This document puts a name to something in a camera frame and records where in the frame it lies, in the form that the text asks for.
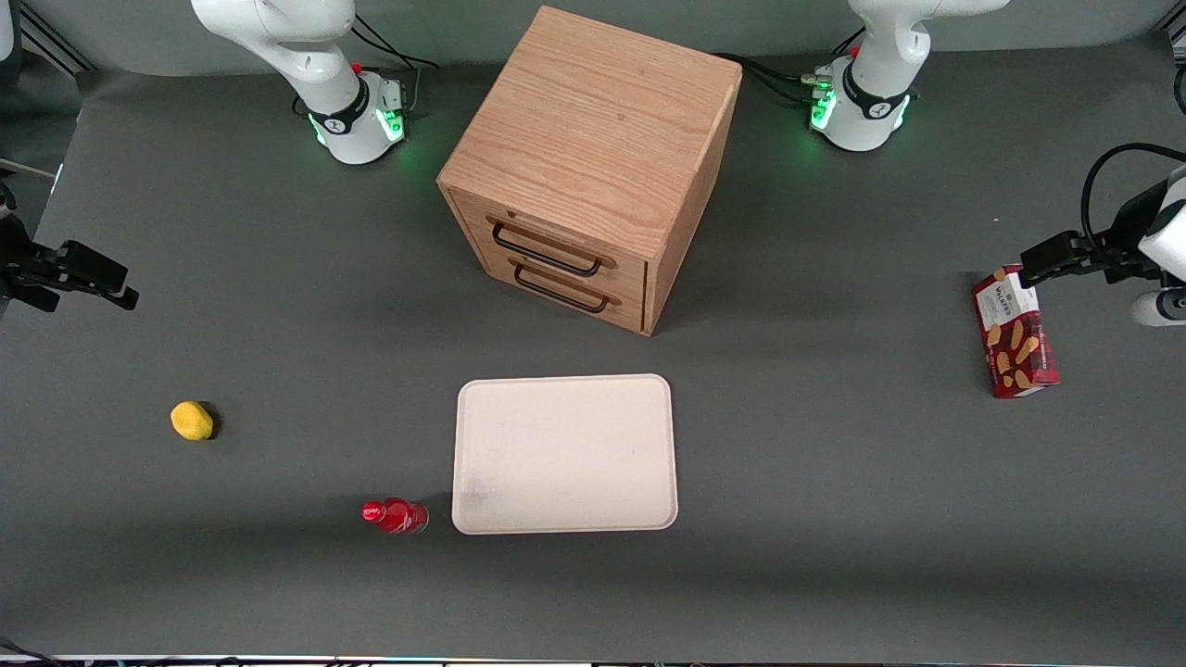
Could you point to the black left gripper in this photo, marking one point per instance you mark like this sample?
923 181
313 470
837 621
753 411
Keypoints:
1123 243

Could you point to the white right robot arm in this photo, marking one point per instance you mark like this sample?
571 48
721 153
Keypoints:
347 130

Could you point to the yellow lemon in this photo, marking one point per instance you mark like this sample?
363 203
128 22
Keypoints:
192 421

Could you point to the dark grey table mat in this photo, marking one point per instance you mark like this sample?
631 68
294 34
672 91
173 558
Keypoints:
834 509

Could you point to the cream plastic tray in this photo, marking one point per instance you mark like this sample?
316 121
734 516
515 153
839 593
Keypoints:
565 454

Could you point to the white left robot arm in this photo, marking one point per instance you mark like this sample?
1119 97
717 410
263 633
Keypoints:
866 116

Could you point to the aluminium frame rail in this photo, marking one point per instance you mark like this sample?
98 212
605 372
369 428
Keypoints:
56 42

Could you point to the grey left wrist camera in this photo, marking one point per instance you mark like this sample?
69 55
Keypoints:
1158 308

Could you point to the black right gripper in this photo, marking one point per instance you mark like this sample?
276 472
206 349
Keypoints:
20 262

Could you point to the wooden drawer cabinet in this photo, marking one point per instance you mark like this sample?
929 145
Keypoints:
593 120

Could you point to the red coke bottle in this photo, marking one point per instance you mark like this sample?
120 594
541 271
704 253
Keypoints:
398 516

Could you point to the red tartan shortbread box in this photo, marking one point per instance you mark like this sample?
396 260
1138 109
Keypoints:
1019 352

